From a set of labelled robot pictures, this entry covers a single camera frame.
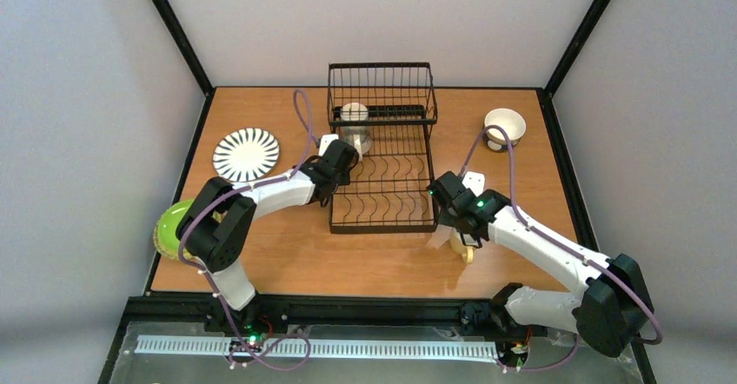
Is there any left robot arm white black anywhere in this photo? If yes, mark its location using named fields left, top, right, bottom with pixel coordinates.
left=175, top=136, right=360, bottom=310

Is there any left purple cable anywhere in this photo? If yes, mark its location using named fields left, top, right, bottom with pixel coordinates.
left=176, top=89, right=322, bottom=372

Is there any white blue striped plate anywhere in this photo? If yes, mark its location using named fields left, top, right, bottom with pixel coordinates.
left=212, top=127, right=280, bottom=182

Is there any black corner frame post right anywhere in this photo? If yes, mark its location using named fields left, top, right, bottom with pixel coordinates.
left=544, top=0, right=612, bottom=99

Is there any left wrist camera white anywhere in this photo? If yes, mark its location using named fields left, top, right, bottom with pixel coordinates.
left=318, top=134, right=342, bottom=160

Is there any black corner frame post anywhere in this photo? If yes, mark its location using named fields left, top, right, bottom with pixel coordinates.
left=544, top=0, right=612, bottom=99
left=151, top=0, right=215, bottom=96

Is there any white mug coral pattern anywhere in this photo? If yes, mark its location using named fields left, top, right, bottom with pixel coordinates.
left=340, top=102, right=372, bottom=161

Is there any yellow mug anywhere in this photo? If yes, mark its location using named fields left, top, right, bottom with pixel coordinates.
left=449, top=229, right=482, bottom=264

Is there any white slotted cable duct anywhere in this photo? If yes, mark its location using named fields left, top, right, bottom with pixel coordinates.
left=133, top=335, right=497, bottom=363

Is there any white bowl dark outside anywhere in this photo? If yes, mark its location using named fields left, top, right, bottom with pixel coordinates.
left=484, top=108, right=527, bottom=152

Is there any black wire dish rack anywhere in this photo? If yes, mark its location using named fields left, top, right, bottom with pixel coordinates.
left=327, top=62, right=438, bottom=235

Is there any black front frame rail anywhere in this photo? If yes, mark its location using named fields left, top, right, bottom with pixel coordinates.
left=123, top=294, right=634, bottom=336

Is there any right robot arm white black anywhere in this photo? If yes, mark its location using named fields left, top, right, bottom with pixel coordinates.
left=428, top=171, right=654, bottom=358

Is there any black corner frame post left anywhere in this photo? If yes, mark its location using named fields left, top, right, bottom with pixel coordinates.
left=151, top=0, right=215, bottom=96

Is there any green plate woven rim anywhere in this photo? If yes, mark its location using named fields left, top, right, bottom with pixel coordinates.
left=152, top=199, right=194, bottom=261

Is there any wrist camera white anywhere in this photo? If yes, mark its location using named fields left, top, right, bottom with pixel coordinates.
left=461, top=171, right=485, bottom=196
left=318, top=134, right=342, bottom=160

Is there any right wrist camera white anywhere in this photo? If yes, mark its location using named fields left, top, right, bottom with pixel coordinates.
left=461, top=171, right=485, bottom=196

